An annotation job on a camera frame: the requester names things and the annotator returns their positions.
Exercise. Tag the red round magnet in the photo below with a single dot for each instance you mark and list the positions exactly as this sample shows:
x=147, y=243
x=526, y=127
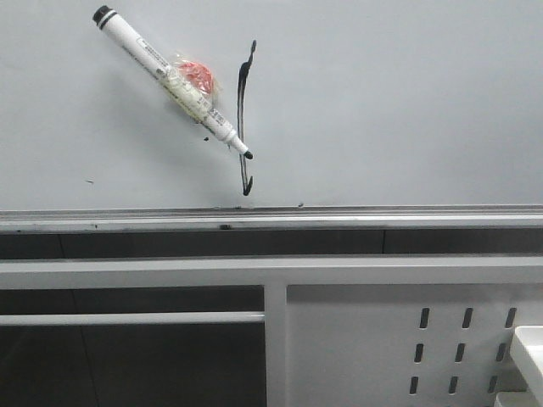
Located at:
x=198, y=74

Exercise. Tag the white black whiteboard marker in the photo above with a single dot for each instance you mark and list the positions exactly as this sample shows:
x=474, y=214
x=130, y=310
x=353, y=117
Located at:
x=177, y=86

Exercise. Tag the white whiteboard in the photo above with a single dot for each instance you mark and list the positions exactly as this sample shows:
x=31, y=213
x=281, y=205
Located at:
x=348, y=103

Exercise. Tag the white perforated metal panel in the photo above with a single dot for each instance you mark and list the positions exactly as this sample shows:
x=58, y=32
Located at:
x=400, y=345

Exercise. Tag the white plastic bin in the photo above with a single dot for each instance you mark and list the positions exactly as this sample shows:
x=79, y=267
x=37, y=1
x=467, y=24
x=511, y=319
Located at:
x=526, y=353

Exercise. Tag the white metal frame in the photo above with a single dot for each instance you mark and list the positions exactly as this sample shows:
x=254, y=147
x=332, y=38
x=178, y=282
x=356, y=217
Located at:
x=275, y=276

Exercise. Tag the aluminium whiteboard tray rail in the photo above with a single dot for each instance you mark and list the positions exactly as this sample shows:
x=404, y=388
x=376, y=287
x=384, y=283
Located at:
x=298, y=217

